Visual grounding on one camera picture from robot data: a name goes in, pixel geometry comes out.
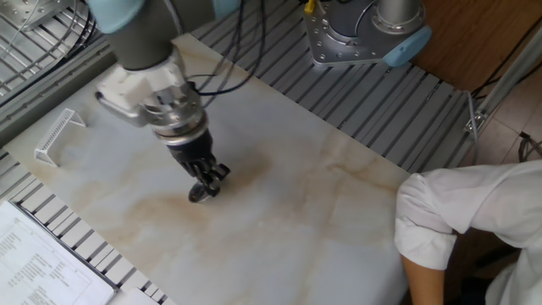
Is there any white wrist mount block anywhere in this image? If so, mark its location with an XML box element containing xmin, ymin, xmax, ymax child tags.
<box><xmin>94</xmin><ymin>49</ymin><xmax>192</xmax><ymax>129</ymax></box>

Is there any marble pattern board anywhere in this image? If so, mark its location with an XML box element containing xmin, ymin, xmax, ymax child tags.
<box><xmin>2</xmin><ymin>33</ymin><xmax>410</xmax><ymax>305</ymax></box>

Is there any white perforated bracket stand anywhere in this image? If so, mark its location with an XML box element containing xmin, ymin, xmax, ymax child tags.
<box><xmin>34</xmin><ymin>108</ymin><xmax>88</xmax><ymax>169</ymax></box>

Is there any bare forearm of person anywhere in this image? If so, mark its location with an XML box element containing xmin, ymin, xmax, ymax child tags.
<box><xmin>400</xmin><ymin>253</ymin><xmax>445</xmax><ymax>305</ymax></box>

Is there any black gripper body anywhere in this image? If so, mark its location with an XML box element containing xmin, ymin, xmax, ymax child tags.
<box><xmin>166</xmin><ymin>128</ymin><xmax>218</xmax><ymax>168</ymax></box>

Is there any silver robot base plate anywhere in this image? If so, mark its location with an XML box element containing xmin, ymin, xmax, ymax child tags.
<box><xmin>303</xmin><ymin>0</ymin><xmax>393</xmax><ymax>67</ymax></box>

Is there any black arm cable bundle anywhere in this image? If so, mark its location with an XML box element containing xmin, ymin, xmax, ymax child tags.
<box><xmin>185</xmin><ymin>0</ymin><xmax>268</xmax><ymax>97</ymax></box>

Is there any grey aluminium profile bar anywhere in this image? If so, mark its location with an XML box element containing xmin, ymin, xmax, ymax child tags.
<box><xmin>0</xmin><ymin>41</ymin><xmax>119</xmax><ymax>147</ymax></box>

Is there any silver wrist flange ring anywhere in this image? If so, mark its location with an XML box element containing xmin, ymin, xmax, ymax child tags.
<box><xmin>146</xmin><ymin>82</ymin><xmax>210</xmax><ymax>147</ymax></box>

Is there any printed paper sheet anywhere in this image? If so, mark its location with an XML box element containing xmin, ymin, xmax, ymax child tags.
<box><xmin>0</xmin><ymin>201</ymin><xmax>119</xmax><ymax>305</ymax></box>

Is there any silver drilled metal plate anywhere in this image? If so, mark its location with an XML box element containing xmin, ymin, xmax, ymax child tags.
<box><xmin>0</xmin><ymin>0</ymin><xmax>74</xmax><ymax>33</ymax></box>

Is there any small round steel plate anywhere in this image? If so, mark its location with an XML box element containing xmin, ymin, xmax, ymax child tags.
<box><xmin>187</xmin><ymin>181</ymin><xmax>221</xmax><ymax>204</ymax></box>

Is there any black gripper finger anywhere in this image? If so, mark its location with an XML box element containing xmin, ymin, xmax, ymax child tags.
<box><xmin>185</xmin><ymin>164</ymin><xmax>211</xmax><ymax>198</ymax></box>
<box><xmin>202</xmin><ymin>162</ymin><xmax>232</xmax><ymax>197</ymax></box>

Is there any aluminium frame post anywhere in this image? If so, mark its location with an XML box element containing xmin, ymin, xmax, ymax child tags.
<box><xmin>463</xmin><ymin>25</ymin><xmax>542</xmax><ymax>133</ymax></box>

